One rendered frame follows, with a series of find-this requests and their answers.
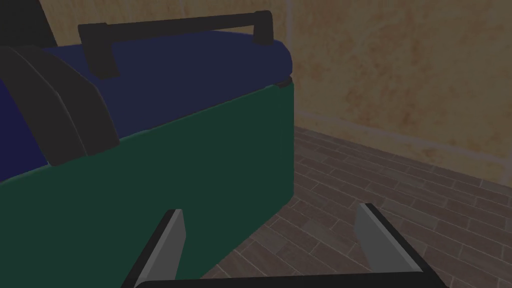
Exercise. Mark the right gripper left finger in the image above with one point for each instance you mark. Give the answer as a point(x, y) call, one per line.
point(166, 250)

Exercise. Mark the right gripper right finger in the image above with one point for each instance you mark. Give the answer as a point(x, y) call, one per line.
point(384, 244)

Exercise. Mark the green cabinet with blue lid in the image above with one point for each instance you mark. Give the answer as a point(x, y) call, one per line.
point(160, 160)

